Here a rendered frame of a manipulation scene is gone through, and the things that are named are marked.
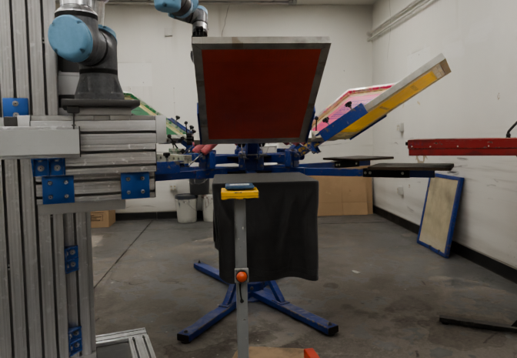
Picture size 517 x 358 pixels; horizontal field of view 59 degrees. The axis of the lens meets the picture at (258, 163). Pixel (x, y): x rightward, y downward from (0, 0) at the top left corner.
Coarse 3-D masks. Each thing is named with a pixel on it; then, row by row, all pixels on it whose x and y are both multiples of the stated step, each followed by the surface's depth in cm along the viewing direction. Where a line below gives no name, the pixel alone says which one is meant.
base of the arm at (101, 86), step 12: (84, 72) 140; (96, 72) 139; (108, 72) 141; (84, 84) 140; (96, 84) 139; (108, 84) 140; (84, 96) 138; (96, 96) 138; (108, 96) 140; (120, 96) 143
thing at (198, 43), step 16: (192, 48) 190; (208, 48) 190; (224, 48) 191; (240, 48) 192; (256, 48) 192; (272, 48) 193; (288, 48) 193; (304, 48) 194; (320, 48) 194; (320, 64) 203; (320, 80) 213; (304, 128) 249
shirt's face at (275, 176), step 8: (216, 176) 220; (224, 176) 220; (232, 176) 219; (240, 176) 218; (248, 176) 217; (256, 176) 216; (264, 176) 215; (272, 176) 214; (280, 176) 213; (288, 176) 212; (296, 176) 211; (304, 176) 211
